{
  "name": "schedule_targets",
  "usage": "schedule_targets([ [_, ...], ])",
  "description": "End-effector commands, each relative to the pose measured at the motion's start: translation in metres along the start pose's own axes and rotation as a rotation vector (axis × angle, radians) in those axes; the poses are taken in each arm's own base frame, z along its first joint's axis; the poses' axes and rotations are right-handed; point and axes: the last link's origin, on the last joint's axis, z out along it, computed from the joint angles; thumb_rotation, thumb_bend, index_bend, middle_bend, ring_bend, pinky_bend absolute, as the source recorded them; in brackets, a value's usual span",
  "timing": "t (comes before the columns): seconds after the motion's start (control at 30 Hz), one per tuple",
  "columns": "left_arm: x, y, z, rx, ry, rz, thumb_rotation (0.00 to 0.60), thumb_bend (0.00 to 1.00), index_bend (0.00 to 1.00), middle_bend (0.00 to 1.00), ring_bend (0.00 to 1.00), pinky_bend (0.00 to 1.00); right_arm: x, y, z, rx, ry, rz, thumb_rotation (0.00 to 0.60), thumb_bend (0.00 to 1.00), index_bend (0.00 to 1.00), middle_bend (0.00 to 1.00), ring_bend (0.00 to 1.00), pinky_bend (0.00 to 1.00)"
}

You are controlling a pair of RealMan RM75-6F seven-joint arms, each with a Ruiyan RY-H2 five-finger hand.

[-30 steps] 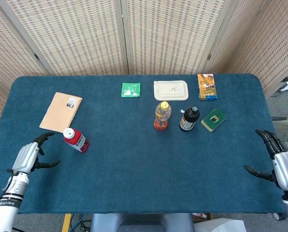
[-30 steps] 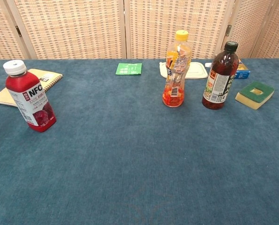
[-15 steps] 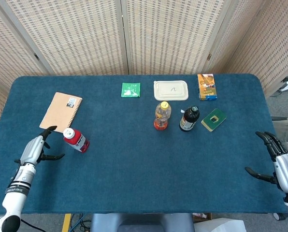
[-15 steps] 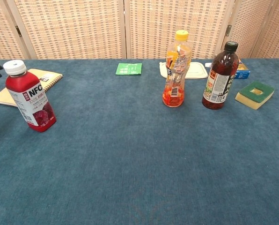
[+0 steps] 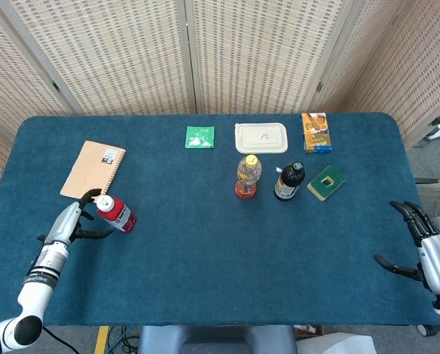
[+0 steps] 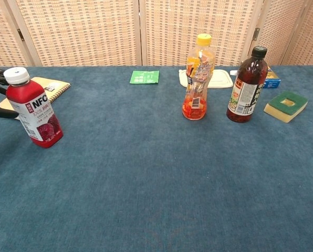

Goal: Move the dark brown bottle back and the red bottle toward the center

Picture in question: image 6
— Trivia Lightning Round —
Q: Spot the red NFC juice bottle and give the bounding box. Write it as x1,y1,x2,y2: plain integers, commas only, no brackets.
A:
3,66,64,149

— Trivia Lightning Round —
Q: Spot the dark tea bottle black cap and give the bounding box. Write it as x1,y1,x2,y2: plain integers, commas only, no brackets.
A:
226,46,268,123

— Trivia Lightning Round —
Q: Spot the kraft spiral notebook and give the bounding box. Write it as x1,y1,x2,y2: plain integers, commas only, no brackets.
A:
0,76,71,120

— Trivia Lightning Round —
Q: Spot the woven folding screen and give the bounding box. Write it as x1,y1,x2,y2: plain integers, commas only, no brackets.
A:
0,0,313,67

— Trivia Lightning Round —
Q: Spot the green sachet packet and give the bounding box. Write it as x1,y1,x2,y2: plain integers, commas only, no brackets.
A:
129,70,160,85

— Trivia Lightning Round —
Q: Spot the blue table cloth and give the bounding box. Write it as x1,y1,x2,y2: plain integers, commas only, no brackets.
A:
0,65,313,252

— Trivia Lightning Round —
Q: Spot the orange drink bottle yellow cap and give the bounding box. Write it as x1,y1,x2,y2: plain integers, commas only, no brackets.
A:
182,33,215,121

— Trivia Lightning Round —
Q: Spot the beige lidded food container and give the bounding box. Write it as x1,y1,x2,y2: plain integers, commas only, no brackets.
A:
178,69,235,89

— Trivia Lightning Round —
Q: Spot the blue yellow snack box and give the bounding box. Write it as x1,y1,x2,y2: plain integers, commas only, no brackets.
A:
263,65,281,89

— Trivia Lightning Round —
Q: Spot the green yellow scrub sponge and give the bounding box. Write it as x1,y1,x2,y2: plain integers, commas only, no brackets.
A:
263,91,309,123

